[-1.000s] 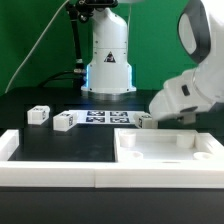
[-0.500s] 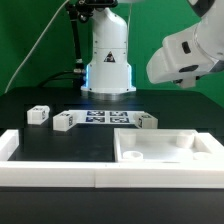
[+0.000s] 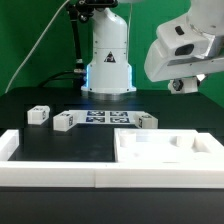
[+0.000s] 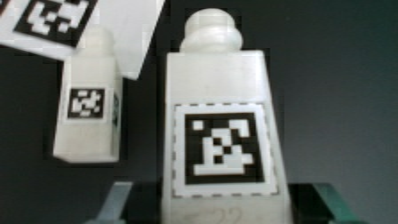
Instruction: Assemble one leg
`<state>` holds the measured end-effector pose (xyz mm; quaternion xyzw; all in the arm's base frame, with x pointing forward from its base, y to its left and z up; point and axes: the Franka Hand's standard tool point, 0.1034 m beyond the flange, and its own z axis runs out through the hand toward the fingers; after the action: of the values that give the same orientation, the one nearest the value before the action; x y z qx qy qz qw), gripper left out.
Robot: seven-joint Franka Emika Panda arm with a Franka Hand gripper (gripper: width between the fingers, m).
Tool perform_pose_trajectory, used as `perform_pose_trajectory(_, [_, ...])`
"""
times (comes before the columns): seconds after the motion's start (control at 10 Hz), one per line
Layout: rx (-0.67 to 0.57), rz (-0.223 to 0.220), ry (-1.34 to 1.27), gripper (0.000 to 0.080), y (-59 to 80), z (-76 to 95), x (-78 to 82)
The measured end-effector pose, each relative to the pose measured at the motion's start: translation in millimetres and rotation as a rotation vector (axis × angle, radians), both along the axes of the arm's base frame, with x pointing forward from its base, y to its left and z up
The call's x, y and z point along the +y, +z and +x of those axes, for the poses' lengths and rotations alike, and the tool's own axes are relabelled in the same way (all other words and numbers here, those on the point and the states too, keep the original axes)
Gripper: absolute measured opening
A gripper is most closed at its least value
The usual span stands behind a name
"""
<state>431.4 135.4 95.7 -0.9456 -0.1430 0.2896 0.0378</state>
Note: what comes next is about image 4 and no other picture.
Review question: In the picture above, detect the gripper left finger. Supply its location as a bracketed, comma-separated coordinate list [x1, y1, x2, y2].
[81, 182, 133, 224]

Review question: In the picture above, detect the white square tabletop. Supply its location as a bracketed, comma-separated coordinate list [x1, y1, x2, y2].
[0, 0, 165, 80]

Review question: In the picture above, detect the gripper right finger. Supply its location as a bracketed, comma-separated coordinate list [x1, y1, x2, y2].
[289, 183, 364, 224]

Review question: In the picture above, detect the white table leg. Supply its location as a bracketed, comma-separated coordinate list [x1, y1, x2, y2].
[53, 27, 122, 163]
[161, 8, 293, 224]

